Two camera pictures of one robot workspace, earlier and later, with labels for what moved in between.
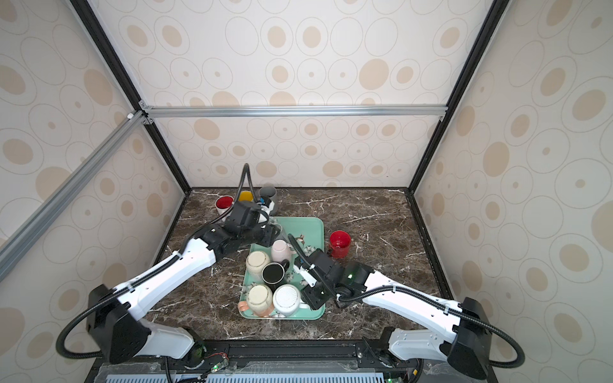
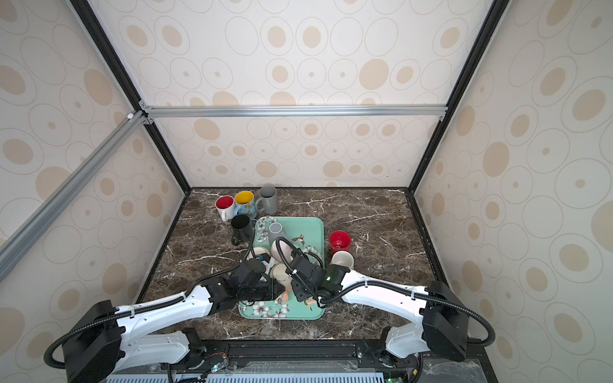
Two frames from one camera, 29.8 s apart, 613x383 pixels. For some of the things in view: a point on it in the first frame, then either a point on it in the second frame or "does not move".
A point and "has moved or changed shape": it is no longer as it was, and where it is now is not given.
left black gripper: [273, 232] to [274, 290]
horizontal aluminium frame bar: [192, 111] does not move
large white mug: [286, 300] to [342, 258]
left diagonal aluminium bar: [10, 247] does not move
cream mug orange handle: [259, 301] to [279, 274]
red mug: [339, 242] does not move
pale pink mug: [281, 250] does not move
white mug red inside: [223, 203] does not move
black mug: [273, 273] has moved or changed shape
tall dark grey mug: [267, 191] does not move
